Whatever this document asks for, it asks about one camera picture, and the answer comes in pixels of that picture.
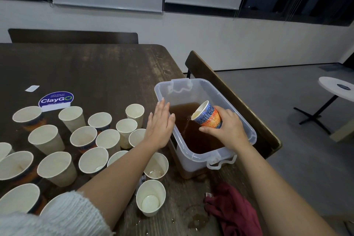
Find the person's left hand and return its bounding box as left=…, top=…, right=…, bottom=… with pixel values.
left=144, top=99, right=176, bottom=151

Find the person's right hand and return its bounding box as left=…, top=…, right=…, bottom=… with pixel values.
left=199, top=106, right=250, bottom=151

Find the orange blue patterned paper cup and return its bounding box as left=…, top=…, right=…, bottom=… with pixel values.
left=191, top=100, right=222, bottom=130

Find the white paper cup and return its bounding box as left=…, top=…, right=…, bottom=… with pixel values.
left=115, top=118, right=138, bottom=150
left=125, top=104, right=145, bottom=129

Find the clear plastic storage bin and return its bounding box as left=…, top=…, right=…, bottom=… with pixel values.
left=154, top=78, right=258, bottom=173

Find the group of paper cups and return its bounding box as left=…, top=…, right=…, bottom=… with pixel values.
left=0, top=103, right=147, bottom=217

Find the person's left forearm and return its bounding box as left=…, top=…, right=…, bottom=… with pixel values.
left=0, top=143, right=167, bottom=236

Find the person's right forearm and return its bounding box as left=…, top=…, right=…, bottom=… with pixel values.
left=235, top=142, right=338, bottom=236

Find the dark wooden chair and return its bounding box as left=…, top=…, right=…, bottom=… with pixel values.
left=185, top=51, right=283, bottom=159
left=8, top=28, right=139, bottom=45

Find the dark red cloth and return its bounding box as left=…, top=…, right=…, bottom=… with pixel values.
left=204, top=182, right=263, bottom=236

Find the dark wooden table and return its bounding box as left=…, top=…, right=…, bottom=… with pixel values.
left=0, top=43, right=272, bottom=236

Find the round blue sticker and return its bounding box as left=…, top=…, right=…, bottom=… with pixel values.
left=38, top=91, right=75, bottom=112

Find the round white side table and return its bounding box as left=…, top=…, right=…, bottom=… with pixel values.
left=294, top=76, right=354, bottom=135

